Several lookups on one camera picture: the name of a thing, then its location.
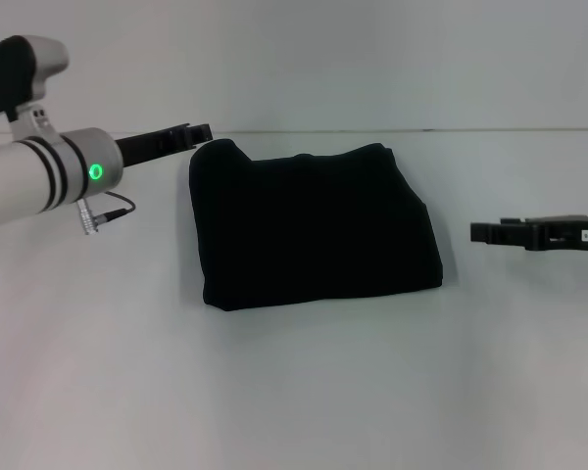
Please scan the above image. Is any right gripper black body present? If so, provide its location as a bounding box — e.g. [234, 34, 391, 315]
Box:
[520, 214, 588, 254]

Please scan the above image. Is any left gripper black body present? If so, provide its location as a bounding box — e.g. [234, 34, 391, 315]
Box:
[114, 123, 193, 169]

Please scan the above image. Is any black shirt with white print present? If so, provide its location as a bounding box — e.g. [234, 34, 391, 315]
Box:
[187, 137, 445, 313]

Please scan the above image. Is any left gripper cable with connector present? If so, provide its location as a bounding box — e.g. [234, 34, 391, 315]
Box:
[74, 190, 138, 237]

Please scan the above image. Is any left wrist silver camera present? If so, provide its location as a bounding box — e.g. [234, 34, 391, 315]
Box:
[0, 34, 72, 143]

